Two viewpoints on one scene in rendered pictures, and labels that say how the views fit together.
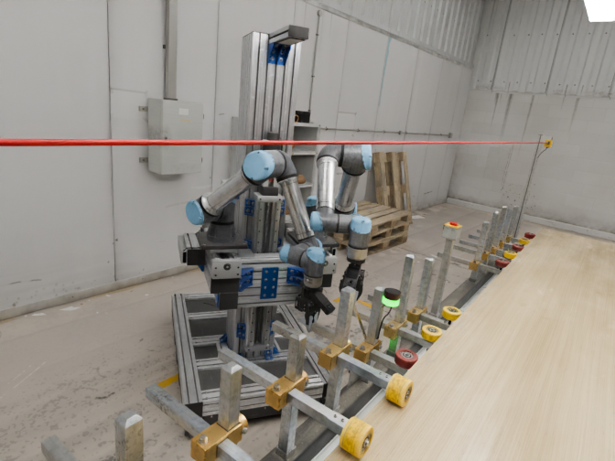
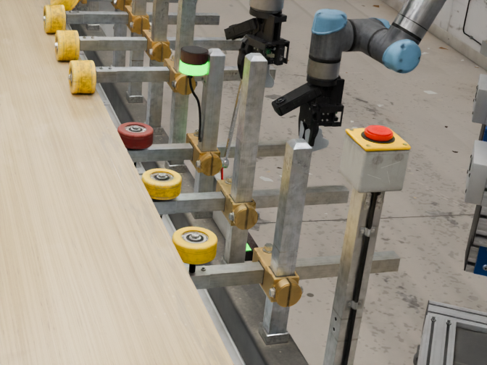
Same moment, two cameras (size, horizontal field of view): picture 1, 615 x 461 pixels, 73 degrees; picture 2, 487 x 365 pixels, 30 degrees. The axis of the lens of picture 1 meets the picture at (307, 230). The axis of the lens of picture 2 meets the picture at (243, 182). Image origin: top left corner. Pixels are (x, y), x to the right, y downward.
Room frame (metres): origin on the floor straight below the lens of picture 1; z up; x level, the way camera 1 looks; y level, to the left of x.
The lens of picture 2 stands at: (2.56, -1.82, 1.69)
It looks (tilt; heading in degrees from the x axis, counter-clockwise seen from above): 25 degrees down; 124
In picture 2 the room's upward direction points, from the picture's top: 6 degrees clockwise
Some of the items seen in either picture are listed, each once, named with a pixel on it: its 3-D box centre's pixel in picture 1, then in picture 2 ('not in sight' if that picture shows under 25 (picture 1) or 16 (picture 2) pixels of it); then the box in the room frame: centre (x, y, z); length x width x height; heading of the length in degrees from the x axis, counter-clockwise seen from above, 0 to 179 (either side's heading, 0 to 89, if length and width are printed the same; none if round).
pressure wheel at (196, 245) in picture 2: (449, 320); (193, 262); (1.71, -0.69, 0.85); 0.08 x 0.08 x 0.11
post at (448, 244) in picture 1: (442, 278); (347, 314); (2.05, -0.73, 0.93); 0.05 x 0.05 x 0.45; 55
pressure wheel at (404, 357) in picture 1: (404, 367); (134, 150); (1.30, -0.40, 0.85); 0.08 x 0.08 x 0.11
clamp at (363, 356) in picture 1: (368, 349); (202, 153); (1.40, -0.28, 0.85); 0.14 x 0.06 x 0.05; 145
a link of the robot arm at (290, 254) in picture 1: (296, 254); (369, 37); (1.62, 0.04, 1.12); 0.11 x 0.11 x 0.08; 61
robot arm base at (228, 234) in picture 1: (221, 229); not in sight; (1.97, 0.43, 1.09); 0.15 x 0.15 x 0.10
